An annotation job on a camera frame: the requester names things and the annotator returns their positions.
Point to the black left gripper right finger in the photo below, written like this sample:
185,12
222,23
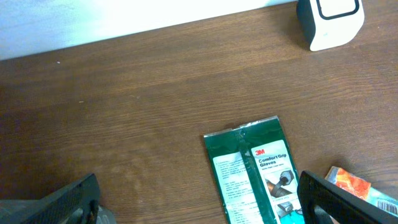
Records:
324,202

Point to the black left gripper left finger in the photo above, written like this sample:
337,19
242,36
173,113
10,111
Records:
77,202

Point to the green 3M wipes pack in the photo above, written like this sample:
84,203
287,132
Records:
255,173

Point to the orange snack packet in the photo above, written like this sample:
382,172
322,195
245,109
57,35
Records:
349,182

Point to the teal snack packet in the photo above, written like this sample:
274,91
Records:
382,201

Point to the white barcode scanner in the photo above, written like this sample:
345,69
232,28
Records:
329,23

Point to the grey plastic basket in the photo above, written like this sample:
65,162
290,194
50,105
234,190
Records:
105,216

